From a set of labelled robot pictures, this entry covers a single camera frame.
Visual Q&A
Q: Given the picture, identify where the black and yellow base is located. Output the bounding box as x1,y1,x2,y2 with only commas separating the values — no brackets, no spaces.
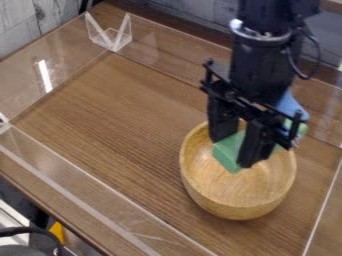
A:
25,216,90,256

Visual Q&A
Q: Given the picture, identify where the green foam block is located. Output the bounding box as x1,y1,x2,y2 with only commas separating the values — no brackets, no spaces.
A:
212,119,308,174

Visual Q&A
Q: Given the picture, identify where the brown wooden bowl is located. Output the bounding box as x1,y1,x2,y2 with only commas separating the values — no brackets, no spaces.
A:
178,122,297,221

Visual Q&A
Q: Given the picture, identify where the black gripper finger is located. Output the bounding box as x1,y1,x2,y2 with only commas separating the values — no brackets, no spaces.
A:
237,119,275,168
206,96,238,143

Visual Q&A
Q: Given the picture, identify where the black cable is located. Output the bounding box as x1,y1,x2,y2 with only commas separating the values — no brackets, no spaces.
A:
0,226,63,256

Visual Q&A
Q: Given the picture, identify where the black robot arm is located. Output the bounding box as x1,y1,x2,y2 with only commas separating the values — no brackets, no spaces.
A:
201,0,320,173

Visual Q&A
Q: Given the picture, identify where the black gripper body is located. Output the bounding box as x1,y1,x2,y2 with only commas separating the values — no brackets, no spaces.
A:
201,19,316,149

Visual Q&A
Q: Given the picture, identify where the clear acrylic front wall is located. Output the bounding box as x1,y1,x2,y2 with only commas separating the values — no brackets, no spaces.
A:
0,113,214,256

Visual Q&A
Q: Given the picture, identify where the clear acrylic corner bracket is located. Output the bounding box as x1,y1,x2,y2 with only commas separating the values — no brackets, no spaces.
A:
84,13,132,53

